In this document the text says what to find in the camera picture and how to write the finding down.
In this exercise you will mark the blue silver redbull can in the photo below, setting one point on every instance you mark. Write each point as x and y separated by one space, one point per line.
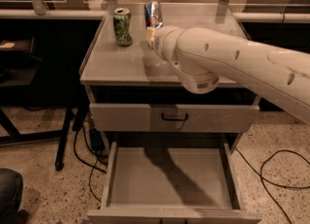
153 14

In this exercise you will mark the white horizontal rail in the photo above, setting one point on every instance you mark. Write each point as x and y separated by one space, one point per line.
65 14

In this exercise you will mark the closed grey top drawer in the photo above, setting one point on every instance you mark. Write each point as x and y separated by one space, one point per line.
147 117

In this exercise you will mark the black table frame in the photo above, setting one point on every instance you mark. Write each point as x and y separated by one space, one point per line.
42 73

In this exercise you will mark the black drawer handle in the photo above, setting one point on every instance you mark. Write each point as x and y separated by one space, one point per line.
173 118

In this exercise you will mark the black power adapter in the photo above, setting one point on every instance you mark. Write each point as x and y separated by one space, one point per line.
96 140

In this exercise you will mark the green soda can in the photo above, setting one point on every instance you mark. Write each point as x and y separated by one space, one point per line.
121 26

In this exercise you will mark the dark trouser leg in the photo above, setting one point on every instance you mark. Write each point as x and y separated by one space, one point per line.
11 188

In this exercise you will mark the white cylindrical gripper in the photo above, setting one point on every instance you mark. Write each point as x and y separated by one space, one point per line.
159 43

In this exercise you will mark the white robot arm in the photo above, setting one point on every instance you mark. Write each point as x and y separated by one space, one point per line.
200 56

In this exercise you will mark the grey drawer cabinet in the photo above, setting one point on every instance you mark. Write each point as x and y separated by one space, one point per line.
136 75

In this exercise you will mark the open grey middle drawer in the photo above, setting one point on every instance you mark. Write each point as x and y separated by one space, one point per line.
149 184

